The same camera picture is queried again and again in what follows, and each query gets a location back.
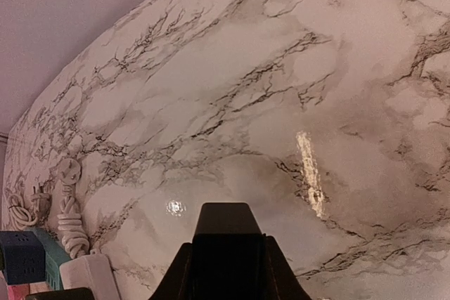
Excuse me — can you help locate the teal power strip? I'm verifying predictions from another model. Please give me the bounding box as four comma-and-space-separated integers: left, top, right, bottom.
26, 227, 71, 291

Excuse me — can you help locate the white long power strip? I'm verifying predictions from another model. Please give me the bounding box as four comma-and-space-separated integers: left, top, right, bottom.
59, 249, 120, 300

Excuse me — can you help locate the white strip bundled cord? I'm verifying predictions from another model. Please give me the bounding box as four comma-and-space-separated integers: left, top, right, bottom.
56, 157, 91, 261

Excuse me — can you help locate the pink round power strip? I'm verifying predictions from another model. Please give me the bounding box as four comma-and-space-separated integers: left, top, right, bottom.
1, 275, 30, 300

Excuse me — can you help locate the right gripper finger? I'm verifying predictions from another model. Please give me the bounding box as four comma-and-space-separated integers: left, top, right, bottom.
151, 202, 310, 300

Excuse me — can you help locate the blue cube socket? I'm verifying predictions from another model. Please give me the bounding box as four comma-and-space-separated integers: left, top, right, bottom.
1, 231, 46, 285

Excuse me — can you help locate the dark green cube socket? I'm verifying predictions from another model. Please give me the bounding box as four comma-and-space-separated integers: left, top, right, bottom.
25, 287, 95, 300

